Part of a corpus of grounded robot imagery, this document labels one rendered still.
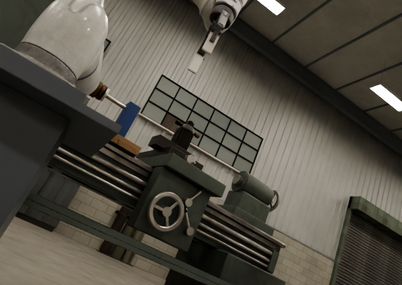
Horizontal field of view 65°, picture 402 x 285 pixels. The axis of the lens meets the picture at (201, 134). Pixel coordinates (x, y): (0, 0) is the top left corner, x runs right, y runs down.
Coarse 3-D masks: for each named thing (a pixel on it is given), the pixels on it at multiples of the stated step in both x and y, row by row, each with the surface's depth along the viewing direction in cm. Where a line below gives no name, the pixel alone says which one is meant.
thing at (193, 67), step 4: (196, 56) 105; (200, 56) 106; (192, 60) 105; (196, 60) 105; (200, 60) 106; (192, 64) 104; (196, 64) 105; (188, 68) 103; (192, 68) 104; (196, 68) 104
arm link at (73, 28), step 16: (64, 0) 80; (80, 0) 81; (48, 16) 77; (64, 16) 77; (80, 16) 79; (96, 16) 82; (32, 32) 76; (48, 32) 75; (64, 32) 76; (80, 32) 79; (96, 32) 82; (48, 48) 74; (64, 48) 76; (80, 48) 79; (96, 48) 85; (80, 64) 81; (96, 64) 93
